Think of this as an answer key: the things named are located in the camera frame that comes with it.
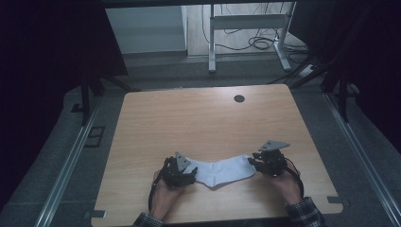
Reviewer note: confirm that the white metal desk frame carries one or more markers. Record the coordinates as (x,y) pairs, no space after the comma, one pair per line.
(212,38)

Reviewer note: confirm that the white sock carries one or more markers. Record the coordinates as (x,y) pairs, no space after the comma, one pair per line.
(222,171)

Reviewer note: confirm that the person's left hand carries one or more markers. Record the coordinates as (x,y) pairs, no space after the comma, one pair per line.
(165,198)

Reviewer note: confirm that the dark curtain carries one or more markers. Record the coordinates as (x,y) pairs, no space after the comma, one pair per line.
(372,63)
(38,78)

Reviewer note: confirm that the white cabinet panel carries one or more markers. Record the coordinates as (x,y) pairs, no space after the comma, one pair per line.
(145,30)

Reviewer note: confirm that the black metal stand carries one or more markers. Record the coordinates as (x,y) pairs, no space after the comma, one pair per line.
(343,101)
(85,97)

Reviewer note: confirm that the aluminium floor rail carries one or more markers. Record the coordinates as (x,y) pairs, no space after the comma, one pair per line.
(362,157)
(63,178)

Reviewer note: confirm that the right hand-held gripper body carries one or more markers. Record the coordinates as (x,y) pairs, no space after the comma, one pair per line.
(272,160)

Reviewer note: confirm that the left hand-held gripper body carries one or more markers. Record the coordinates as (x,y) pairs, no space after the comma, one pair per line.
(175,173)

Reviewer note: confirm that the white power strip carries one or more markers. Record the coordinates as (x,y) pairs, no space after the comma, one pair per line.
(306,71)

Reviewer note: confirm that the black round table grommet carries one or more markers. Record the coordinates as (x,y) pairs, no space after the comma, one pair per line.
(239,98)

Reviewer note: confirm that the person's right hand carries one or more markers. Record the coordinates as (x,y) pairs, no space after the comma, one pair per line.
(288,189)

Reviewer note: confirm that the black floor socket cover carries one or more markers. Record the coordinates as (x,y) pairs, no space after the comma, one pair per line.
(94,136)

